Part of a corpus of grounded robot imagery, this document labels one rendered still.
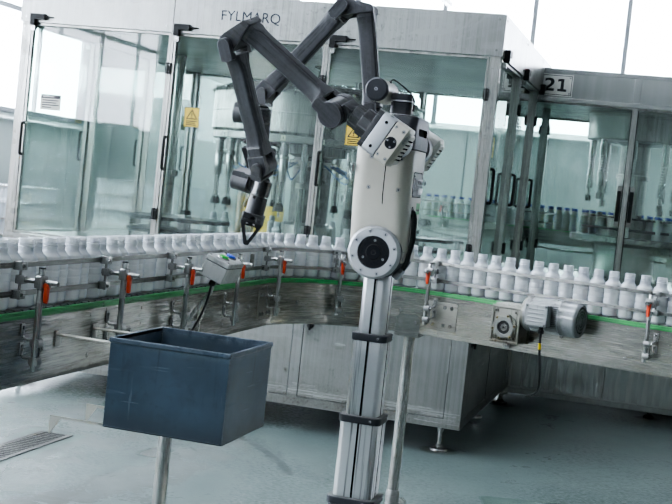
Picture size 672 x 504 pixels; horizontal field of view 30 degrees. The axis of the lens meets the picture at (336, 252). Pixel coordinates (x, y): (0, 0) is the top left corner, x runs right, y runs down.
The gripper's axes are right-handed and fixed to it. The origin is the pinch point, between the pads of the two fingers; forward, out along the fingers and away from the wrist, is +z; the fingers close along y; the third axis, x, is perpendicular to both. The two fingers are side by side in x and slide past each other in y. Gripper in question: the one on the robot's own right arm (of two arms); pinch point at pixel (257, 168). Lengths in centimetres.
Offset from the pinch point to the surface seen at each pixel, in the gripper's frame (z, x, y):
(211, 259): 29.1, 32.6, 0.7
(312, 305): 51, -79, -1
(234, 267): 31.1, 27.2, -5.0
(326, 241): 26, -86, -2
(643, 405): 128, -455, -125
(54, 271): 31, 110, 12
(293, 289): 45, -70, 5
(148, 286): 38, 50, 13
